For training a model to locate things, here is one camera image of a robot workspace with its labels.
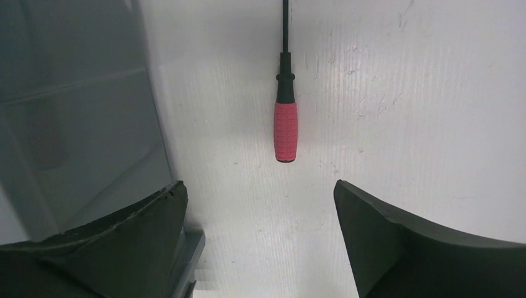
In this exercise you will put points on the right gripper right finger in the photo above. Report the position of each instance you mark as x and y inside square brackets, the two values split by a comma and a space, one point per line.
[394, 253]

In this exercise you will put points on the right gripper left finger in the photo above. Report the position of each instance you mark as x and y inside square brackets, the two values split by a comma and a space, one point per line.
[132, 252]

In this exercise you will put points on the grey plastic bin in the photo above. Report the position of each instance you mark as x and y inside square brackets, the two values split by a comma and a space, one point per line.
[80, 132]

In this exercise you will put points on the red handled screwdriver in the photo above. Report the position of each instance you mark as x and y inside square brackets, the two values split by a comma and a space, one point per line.
[285, 109]

